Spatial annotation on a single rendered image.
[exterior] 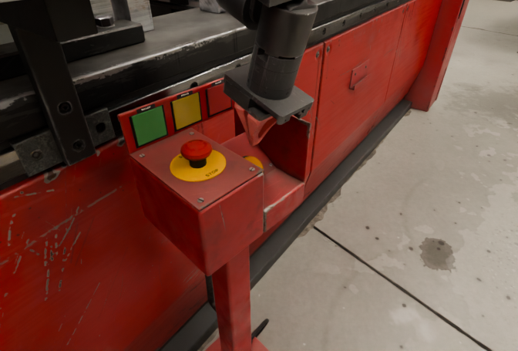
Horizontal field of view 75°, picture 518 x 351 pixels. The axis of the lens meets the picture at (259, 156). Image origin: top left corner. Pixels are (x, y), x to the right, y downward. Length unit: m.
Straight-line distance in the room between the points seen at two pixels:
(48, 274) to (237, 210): 0.31
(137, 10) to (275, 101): 0.36
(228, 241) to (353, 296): 0.87
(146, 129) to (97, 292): 0.33
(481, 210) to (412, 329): 0.73
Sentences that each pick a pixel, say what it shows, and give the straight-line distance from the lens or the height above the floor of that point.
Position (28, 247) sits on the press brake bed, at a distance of 0.57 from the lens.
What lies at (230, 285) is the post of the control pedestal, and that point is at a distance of 0.64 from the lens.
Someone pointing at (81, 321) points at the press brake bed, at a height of 0.47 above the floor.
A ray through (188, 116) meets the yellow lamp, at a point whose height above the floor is 0.80.
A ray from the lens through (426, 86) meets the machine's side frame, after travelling 2.49.
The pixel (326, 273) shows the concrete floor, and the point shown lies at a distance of 1.31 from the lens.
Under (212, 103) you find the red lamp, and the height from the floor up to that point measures 0.81.
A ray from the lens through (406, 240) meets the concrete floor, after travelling 1.50.
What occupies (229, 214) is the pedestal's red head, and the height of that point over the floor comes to 0.74.
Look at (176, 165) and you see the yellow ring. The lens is 0.45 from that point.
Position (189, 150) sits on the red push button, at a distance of 0.42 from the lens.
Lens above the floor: 1.04
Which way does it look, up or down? 35 degrees down
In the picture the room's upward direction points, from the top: straight up
